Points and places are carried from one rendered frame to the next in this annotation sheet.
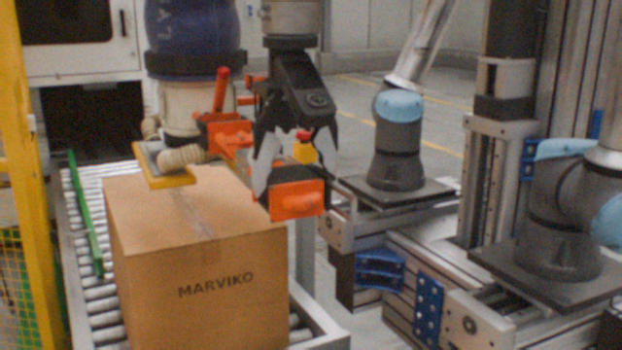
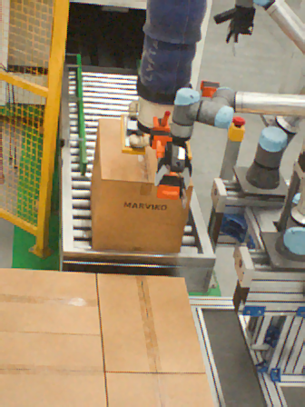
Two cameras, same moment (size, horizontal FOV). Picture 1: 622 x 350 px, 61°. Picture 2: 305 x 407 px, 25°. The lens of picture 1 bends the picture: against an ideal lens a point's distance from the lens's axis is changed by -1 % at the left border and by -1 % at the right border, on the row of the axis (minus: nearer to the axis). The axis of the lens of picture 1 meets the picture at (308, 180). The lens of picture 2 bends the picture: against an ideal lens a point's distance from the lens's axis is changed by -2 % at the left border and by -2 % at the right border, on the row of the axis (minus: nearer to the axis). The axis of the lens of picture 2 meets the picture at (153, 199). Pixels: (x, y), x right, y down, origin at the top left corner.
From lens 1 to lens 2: 1.72 m
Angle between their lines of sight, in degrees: 19
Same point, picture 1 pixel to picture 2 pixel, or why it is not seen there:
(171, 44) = (150, 83)
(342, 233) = (218, 201)
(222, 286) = (148, 208)
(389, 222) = (249, 202)
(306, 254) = not seen: hidden behind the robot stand
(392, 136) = (261, 155)
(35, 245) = (50, 145)
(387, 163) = (256, 169)
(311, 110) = (174, 167)
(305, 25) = (183, 134)
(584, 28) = not seen: outside the picture
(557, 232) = not seen: hidden behind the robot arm
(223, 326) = (143, 229)
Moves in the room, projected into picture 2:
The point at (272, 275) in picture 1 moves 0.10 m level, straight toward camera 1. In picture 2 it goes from (178, 211) to (172, 222)
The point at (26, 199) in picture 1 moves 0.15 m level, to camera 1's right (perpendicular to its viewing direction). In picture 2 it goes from (53, 117) to (79, 124)
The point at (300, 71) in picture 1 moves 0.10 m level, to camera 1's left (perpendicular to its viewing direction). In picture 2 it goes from (178, 149) to (150, 141)
